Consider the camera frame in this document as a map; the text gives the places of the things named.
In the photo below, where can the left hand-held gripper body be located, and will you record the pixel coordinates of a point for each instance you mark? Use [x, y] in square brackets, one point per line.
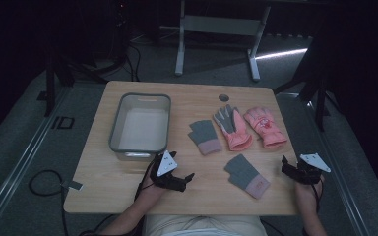
[166, 164]

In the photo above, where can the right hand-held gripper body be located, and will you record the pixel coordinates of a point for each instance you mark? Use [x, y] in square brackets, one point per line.
[310, 165]

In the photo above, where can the grey fingerless glove plain cuff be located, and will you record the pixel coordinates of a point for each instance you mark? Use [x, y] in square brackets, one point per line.
[205, 136]

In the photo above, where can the grey fingerless glove labelled cuff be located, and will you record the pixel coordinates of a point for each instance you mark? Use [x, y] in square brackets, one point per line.
[246, 175]

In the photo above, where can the pink glove with red print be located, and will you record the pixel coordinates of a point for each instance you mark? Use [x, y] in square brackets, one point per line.
[265, 128]

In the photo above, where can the clear plastic bin grey rim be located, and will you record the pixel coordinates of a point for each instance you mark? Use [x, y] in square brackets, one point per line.
[141, 126]

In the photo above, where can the pink glove grey palm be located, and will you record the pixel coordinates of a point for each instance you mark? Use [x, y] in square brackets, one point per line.
[234, 129]

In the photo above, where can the person's right hand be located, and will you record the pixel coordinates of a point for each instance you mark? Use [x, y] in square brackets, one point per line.
[306, 193]

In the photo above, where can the person's left hand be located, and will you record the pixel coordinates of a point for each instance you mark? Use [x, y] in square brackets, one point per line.
[151, 191]

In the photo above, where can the person's light clothing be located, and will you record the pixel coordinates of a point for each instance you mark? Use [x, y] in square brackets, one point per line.
[203, 226]

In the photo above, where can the black metal stand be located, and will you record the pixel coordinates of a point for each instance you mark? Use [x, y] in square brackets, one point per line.
[54, 88]
[315, 88]

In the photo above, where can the small metal table bracket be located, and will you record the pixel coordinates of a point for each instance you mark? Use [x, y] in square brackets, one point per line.
[74, 186]

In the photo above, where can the white metal desk frame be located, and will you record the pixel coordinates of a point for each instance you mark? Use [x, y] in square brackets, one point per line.
[221, 26]

